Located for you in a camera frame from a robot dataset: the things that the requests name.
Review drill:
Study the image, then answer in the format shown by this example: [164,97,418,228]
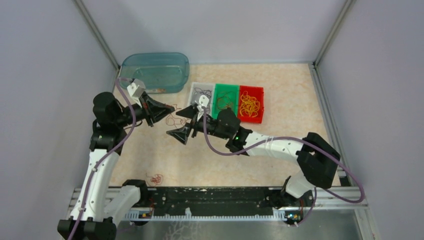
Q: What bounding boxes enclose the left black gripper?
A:
[115,91,176,128]

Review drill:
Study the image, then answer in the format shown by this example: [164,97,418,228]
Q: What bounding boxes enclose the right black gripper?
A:
[167,104,230,145]

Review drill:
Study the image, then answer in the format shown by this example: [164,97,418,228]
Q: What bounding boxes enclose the purple wires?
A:
[192,87,213,110]

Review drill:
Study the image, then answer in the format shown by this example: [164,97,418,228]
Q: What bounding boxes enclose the small red wire clump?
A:
[145,173,164,187]

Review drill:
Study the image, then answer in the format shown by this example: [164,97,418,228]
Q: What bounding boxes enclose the yellow wires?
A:
[239,92,262,119]

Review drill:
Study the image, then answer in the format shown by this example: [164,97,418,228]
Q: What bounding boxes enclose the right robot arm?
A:
[167,104,341,206]

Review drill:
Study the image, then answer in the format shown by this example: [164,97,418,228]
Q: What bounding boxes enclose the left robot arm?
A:
[57,92,175,240]

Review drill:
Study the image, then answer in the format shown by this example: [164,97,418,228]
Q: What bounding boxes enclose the white plastic bin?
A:
[187,82,216,113]

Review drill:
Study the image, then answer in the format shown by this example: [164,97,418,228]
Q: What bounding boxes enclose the blue transparent plastic tub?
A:
[119,52,190,94]

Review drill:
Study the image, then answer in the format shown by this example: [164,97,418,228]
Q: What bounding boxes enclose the green plastic bin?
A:
[211,83,240,119]

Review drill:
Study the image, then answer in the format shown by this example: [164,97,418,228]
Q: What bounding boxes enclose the red plastic bin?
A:
[237,85,264,124]

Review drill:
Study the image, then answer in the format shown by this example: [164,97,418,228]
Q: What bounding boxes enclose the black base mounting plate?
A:
[134,186,311,217]

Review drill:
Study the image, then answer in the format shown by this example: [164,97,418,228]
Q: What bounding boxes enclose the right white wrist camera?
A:
[194,94,210,121]

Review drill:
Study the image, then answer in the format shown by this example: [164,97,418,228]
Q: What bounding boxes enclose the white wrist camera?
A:
[126,78,146,105]
[194,94,210,121]

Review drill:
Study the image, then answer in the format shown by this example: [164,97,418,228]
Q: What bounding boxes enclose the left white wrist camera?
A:
[126,78,146,105]

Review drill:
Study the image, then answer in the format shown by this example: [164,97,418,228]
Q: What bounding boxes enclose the white slotted cable duct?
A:
[122,210,288,222]

